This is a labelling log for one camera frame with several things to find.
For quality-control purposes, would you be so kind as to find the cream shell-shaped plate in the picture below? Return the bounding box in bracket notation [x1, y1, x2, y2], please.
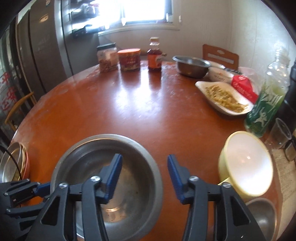
[20, 144, 26, 178]

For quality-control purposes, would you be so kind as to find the shallow steel pan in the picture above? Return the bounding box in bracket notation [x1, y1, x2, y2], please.
[1, 143, 22, 183]

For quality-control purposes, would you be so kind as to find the large steel bowl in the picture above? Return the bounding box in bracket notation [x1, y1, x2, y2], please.
[51, 134, 163, 240]

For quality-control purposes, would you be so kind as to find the yellow cup bowl with handle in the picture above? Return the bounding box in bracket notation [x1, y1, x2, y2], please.
[218, 131, 273, 199]

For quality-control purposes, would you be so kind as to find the pink footed plastic bowl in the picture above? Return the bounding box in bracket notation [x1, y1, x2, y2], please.
[23, 151, 30, 179]

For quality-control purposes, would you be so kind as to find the yellow wooden chair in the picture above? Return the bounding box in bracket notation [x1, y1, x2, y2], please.
[4, 92, 37, 132]

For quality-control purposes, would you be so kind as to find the handwritten paper sheet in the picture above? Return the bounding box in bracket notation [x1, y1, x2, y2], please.
[271, 149, 295, 238]

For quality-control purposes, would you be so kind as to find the white dish with food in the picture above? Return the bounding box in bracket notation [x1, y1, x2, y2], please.
[195, 81, 253, 116]

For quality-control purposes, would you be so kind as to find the clear plastic cup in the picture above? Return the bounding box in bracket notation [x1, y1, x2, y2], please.
[265, 118, 292, 150]

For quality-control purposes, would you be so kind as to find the small steel thermos cap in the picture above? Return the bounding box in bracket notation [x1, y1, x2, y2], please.
[284, 140, 296, 162]

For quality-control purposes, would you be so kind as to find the green drink bottle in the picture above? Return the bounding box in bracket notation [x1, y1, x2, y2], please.
[244, 47, 290, 138]

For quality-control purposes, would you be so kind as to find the red snack packet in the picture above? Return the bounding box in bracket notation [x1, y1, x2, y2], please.
[231, 75, 258, 104]

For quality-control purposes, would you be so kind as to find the white ceramic bowl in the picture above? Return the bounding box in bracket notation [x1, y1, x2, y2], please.
[208, 61, 234, 84]

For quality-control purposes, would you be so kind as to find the small steel bowl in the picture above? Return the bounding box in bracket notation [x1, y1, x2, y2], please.
[172, 55, 211, 79]

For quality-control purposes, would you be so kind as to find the black thermos flask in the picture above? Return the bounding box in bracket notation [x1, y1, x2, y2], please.
[276, 62, 296, 133]

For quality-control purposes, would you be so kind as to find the red lidded jar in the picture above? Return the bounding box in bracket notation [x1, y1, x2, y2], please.
[117, 48, 141, 71]

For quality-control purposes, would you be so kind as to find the clear jar of dried food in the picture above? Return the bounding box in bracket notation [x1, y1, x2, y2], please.
[96, 43, 119, 73]

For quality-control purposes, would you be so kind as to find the amber sauce bottle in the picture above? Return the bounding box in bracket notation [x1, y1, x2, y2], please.
[147, 37, 163, 72]

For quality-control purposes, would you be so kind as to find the wooden chair back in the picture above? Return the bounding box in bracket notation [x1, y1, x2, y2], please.
[202, 44, 239, 70]

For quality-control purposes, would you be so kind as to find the grey refrigerator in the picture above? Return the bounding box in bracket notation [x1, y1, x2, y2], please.
[14, 0, 100, 95]

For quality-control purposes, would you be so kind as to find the black cable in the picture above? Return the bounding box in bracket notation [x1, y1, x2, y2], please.
[0, 144, 23, 181]

